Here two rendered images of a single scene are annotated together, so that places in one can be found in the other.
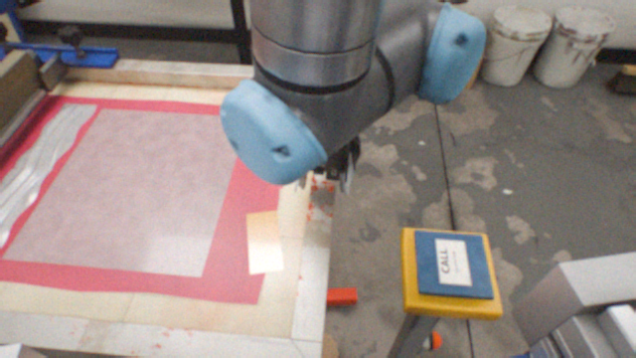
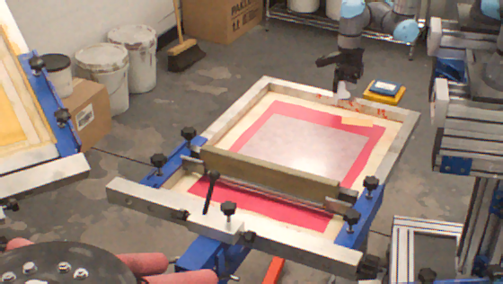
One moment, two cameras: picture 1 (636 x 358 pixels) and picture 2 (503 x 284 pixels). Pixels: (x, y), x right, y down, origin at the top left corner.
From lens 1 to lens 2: 2.03 m
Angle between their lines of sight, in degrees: 54
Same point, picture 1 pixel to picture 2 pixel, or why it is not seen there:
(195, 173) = (308, 132)
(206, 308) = (384, 137)
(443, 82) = not seen: hidden behind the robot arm
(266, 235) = (355, 120)
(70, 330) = (390, 155)
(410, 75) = not seen: hidden behind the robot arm
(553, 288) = (434, 37)
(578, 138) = (208, 105)
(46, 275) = (354, 173)
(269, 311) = (390, 125)
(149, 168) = (297, 144)
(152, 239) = (345, 146)
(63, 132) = not seen: hidden behind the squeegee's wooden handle
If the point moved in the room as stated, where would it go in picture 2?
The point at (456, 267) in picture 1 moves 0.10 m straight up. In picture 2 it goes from (387, 85) to (391, 60)
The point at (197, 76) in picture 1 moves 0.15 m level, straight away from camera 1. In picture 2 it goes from (235, 115) to (189, 114)
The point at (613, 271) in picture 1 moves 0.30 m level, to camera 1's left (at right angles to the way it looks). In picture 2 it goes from (436, 27) to (423, 62)
